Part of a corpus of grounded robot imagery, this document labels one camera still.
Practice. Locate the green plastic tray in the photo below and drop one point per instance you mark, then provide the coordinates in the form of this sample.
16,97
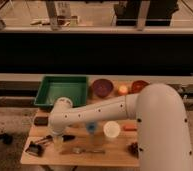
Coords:
53,87

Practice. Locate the orange round fruit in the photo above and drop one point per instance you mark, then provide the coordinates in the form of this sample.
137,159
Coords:
123,90

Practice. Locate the metal fork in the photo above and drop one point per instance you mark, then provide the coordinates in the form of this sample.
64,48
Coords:
78,150

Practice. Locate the wooden table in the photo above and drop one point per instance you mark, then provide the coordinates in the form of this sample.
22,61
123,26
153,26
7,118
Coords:
90,158

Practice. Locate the red bowl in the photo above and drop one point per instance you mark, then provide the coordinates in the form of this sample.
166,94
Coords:
138,85

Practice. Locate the black object on floor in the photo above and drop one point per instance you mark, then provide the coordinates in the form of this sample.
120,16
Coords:
6,138

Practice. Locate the red chili pepper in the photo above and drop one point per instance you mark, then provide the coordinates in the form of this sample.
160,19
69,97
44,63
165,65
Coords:
129,128

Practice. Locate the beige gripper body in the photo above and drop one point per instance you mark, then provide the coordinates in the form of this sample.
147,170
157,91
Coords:
58,142

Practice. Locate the black brush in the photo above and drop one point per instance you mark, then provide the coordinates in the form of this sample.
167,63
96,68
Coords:
34,149

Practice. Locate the dark grape bunch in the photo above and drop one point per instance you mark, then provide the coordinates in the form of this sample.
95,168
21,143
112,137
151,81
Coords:
133,149

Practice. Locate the white plastic cup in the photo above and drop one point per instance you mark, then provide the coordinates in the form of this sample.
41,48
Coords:
111,129

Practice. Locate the blue plastic cup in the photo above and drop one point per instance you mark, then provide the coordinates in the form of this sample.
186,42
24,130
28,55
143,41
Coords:
91,127

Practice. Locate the black handled tool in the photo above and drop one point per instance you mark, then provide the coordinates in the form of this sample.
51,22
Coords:
50,138

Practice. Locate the black rectangular block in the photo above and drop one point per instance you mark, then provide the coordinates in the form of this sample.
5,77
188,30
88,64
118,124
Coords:
41,121

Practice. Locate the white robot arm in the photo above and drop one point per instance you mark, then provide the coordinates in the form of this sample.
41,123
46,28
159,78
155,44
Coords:
162,125

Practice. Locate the purple bowl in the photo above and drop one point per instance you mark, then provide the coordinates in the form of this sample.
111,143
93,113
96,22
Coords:
102,87

